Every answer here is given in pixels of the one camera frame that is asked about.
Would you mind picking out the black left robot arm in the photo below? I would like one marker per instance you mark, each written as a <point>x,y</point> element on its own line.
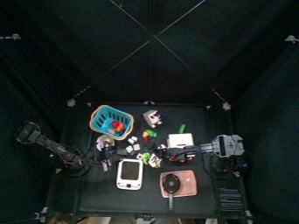
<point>39,138</point>

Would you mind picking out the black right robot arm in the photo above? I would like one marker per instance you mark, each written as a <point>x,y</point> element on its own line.
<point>230,145</point>

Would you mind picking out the small white block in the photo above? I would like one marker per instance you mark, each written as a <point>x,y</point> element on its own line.
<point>135,138</point>
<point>130,150</point>
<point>137,147</point>
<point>131,141</point>

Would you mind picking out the small beige toy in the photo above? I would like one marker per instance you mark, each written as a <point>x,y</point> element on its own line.
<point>105,142</point>

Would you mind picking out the green toy star fruit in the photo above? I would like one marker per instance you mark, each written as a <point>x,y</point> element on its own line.
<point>146,157</point>

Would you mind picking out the red toy bottle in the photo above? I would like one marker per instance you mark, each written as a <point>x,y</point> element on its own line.
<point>145,140</point>

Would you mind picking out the bright green toy piece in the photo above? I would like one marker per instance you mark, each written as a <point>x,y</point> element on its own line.
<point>151,133</point>

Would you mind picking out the white toy tablet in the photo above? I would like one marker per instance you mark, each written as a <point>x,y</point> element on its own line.
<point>130,174</point>

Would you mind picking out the orange toy food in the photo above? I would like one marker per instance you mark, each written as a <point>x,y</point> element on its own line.
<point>121,127</point>

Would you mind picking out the orange yellow toy piece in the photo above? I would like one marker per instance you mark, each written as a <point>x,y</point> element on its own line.
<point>145,134</point>

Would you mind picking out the red toy food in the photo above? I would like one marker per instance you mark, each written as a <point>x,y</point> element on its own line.
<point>117,124</point>

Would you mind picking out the pink plastic tray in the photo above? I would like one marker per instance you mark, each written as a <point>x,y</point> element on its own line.
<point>189,180</point>

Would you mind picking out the teal basket with orange rim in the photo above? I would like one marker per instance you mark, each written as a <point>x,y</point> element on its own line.
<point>102,119</point>

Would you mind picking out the gray cube toy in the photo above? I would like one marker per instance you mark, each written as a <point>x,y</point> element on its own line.
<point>151,116</point>

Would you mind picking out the metal frame clamp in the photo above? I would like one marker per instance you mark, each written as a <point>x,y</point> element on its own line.
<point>226,105</point>
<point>71,102</point>
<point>291,38</point>
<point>15,37</point>

